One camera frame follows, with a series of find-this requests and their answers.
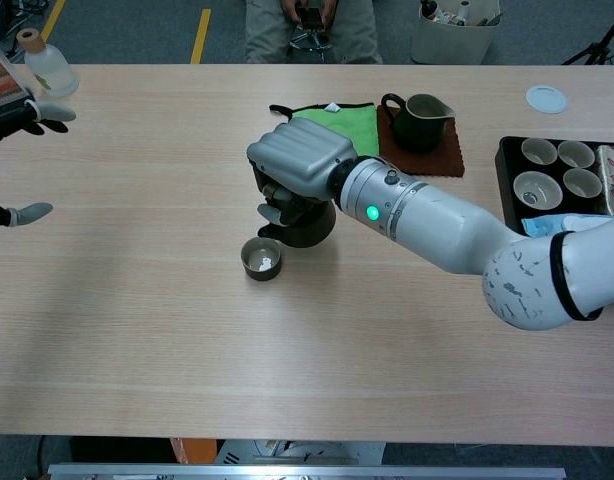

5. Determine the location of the small beige teacup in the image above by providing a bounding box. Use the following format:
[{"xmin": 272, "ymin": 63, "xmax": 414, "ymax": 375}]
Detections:
[
  {"xmin": 557, "ymin": 140, "xmax": 596, "ymax": 170},
  {"xmin": 562, "ymin": 167, "xmax": 604, "ymax": 201},
  {"xmin": 520, "ymin": 137, "xmax": 559, "ymax": 168}
]

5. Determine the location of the blue wet wipes pack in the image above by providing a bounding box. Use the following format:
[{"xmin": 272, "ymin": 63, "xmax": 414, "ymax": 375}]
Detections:
[{"xmin": 520, "ymin": 213, "xmax": 614, "ymax": 239}]

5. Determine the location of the brown cloth mat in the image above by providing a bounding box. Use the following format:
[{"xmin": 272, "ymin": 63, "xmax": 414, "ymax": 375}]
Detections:
[{"xmin": 376, "ymin": 104, "xmax": 466, "ymax": 179}]

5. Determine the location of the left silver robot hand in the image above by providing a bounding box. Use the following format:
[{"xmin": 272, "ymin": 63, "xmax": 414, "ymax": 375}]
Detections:
[{"xmin": 0, "ymin": 98, "xmax": 78, "ymax": 229}]

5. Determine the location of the person in khaki trousers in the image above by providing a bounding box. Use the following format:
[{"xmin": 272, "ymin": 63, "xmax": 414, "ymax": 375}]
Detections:
[{"xmin": 244, "ymin": 0, "xmax": 385, "ymax": 65}]

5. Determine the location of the black pitcher beige inside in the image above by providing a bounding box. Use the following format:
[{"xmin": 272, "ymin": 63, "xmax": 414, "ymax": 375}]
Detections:
[{"xmin": 380, "ymin": 92, "xmax": 457, "ymax": 155}]

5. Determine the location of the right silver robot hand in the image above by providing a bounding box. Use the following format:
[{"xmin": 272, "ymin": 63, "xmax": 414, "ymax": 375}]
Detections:
[{"xmin": 245, "ymin": 118, "xmax": 359, "ymax": 227}]

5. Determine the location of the black plastic tray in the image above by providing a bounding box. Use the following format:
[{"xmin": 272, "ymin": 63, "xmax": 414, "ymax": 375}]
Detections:
[{"xmin": 494, "ymin": 135, "xmax": 614, "ymax": 236}]

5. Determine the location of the green cloth black trim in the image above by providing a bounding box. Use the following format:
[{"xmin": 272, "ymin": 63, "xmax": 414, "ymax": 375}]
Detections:
[{"xmin": 268, "ymin": 102, "xmax": 381, "ymax": 156}]

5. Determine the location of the black tripod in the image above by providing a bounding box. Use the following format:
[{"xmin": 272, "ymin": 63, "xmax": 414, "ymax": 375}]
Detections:
[{"xmin": 561, "ymin": 4, "xmax": 614, "ymax": 66}]

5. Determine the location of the glass bottle wooden cap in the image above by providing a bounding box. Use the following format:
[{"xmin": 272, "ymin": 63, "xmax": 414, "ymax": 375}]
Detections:
[{"xmin": 15, "ymin": 28, "xmax": 80, "ymax": 98}]

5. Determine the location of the black teapot with handle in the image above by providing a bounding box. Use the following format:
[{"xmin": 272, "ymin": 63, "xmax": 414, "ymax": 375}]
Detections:
[{"xmin": 256, "ymin": 197, "xmax": 337, "ymax": 249}]

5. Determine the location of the large beige teacup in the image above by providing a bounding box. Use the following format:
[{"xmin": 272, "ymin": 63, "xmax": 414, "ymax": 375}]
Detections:
[{"xmin": 512, "ymin": 170, "xmax": 563, "ymax": 211}]

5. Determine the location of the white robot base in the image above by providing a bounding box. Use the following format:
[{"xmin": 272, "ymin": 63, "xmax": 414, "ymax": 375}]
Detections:
[{"xmin": 214, "ymin": 439, "xmax": 387, "ymax": 466}]

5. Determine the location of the aluminium rail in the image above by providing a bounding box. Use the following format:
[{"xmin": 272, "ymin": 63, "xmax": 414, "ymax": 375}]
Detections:
[{"xmin": 47, "ymin": 462, "xmax": 567, "ymax": 480}]

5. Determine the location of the orange object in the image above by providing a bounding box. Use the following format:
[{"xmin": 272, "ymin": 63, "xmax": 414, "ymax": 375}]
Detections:
[{"xmin": 169, "ymin": 437, "xmax": 218, "ymax": 465}]

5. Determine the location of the dark teacup beige inside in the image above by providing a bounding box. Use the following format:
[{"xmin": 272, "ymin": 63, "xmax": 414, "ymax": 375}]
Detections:
[{"xmin": 240, "ymin": 236, "xmax": 283, "ymax": 282}]

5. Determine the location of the beige storage bin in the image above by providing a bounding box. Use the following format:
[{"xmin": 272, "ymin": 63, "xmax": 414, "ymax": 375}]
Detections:
[{"xmin": 411, "ymin": 0, "xmax": 502, "ymax": 66}]

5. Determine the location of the metal chair base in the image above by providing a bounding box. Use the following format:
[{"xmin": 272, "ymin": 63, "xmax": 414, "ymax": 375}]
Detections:
[{"xmin": 288, "ymin": 24, "xmax": 334, "ymax": 54}]

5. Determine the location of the white round lid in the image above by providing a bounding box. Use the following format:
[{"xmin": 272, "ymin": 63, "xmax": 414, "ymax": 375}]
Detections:
[{"xmin": 525, "ymin": 84, "xmax": 569, "ymax": 116}]

